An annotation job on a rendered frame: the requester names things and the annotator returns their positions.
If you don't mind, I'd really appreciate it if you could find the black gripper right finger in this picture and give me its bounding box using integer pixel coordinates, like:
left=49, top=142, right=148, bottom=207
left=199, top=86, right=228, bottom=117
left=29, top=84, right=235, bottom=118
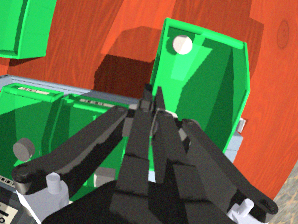
left=149, top=86, right=278, bottom=224

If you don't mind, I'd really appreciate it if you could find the green bin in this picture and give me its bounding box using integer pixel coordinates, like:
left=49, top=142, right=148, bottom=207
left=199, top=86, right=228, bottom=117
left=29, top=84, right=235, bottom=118
left=49, top=93, right=129, bottom=202
left=0, top=83, right=64, bottom=180
left=0, top=0, right=57, bottom=59
left=150, top=18, right=250, bottom=153

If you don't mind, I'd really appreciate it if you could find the white round disc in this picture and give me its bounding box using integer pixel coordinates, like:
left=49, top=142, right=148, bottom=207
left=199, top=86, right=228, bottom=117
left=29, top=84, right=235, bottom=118
left=172, top=35, right=192, bottom=54

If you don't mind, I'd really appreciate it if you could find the grey metal shelf rack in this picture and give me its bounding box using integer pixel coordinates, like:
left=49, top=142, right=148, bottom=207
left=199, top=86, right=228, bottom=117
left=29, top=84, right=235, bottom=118
left=0, top=74, right=245, bottom=194

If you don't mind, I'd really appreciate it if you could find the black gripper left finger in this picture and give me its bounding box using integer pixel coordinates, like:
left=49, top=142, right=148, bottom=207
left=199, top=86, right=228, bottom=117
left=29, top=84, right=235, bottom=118
left=11, top=83, right=154, bottom=224

